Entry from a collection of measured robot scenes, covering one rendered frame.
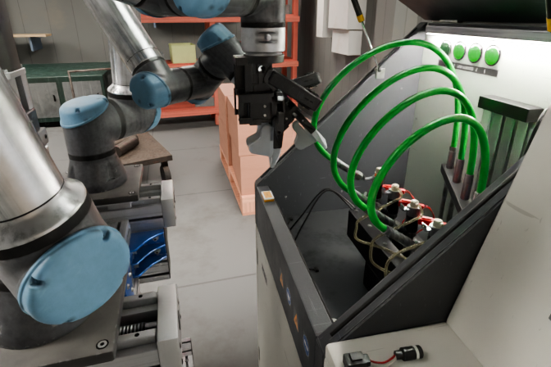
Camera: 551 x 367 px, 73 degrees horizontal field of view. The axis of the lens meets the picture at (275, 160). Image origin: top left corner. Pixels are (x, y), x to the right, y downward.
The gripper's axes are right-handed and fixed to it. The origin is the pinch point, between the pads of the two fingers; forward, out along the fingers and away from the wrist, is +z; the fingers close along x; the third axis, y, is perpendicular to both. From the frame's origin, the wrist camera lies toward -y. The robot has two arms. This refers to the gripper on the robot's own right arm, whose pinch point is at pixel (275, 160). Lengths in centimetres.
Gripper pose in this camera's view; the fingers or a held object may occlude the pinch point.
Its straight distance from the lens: 71.6
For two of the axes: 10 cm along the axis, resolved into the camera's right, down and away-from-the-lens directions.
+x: 2.1, 3.6, -9.1
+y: -9.8, 0.8, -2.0
